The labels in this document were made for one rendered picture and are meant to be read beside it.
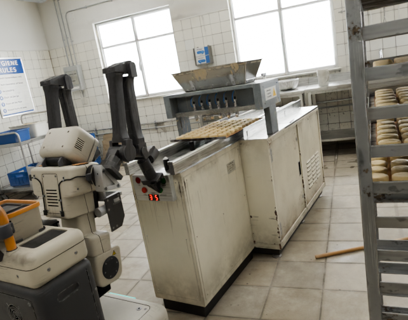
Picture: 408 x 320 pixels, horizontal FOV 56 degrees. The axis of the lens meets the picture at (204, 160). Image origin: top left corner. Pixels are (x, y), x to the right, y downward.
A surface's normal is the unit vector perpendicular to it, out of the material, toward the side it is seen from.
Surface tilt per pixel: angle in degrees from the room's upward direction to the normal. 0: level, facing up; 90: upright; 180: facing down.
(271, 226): 90
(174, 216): 90
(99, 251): 90
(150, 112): 90
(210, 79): 115
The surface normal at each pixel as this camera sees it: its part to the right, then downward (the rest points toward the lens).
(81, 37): -0.34, 0.27
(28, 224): 0.86, 0.01
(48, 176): -0.51, 0.14
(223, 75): -0.38, 0.65
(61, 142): -0.48, -0.44
